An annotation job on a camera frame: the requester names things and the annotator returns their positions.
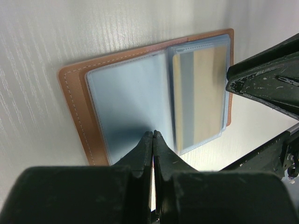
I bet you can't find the brown leather card holder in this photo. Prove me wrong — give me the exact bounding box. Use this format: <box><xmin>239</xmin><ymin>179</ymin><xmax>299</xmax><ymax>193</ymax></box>
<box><xmin>57</xmin><ymin>28</ymin><xmax>234</xmax><ymax>166</ymax></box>

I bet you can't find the gold credit card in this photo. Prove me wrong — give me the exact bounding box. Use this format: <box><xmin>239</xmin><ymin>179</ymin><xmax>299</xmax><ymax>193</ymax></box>
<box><xmin>172</xmin><ymin>45</ymin><xmax>227</xmax><ymax>152</ymax></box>

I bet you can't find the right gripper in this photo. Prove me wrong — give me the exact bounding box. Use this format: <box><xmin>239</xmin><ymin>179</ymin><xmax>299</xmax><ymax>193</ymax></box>
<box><xmin>224</xmin><ymin>35</ymin><xmax>299</xmax><ymax>178</ymax></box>

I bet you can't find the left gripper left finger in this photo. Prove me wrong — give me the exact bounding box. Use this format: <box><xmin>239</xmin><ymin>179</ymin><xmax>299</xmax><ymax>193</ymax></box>
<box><xmin>0</xmin><ymin>132</ymin><xmax>153</xmax><ymax>224</ymax></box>

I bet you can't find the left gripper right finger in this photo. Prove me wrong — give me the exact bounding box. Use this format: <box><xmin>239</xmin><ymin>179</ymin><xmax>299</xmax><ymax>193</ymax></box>
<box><xmin>153</xmin><ymin>131</ymin><xmax>298</xmax><ymax>224</ymax></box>

